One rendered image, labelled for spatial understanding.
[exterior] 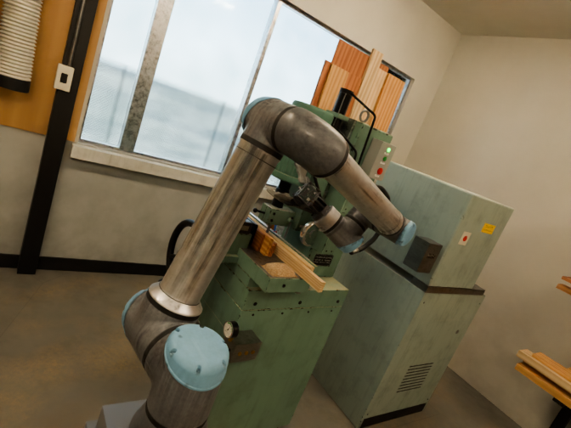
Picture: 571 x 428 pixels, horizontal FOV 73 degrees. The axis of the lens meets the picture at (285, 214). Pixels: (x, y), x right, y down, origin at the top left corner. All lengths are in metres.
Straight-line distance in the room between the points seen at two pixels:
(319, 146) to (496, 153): 2.91
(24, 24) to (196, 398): 1.92
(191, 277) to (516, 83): 3.29
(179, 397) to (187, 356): 0.09
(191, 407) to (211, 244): 0.36
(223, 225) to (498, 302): 2.84
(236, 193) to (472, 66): 3.38
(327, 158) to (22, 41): 1.81
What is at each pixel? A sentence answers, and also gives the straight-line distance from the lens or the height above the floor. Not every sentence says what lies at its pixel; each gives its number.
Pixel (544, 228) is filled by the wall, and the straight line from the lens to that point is 3.43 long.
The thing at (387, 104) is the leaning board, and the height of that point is 1.82.
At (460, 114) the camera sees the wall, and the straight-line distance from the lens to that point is 3.95.
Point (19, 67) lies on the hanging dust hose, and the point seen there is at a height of 1.20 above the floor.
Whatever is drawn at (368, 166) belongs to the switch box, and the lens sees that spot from 1.69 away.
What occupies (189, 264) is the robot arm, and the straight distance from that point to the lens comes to 0.98.
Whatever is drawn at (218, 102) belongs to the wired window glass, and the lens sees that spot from 2.88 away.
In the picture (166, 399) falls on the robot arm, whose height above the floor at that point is 0.79.
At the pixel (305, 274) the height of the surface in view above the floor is 0.92.
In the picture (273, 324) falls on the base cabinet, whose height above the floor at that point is 0.63.
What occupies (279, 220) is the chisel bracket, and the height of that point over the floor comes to 1.02.
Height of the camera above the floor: 1.43
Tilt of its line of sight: 13 degrees down
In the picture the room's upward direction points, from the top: 21 degrees clockwise
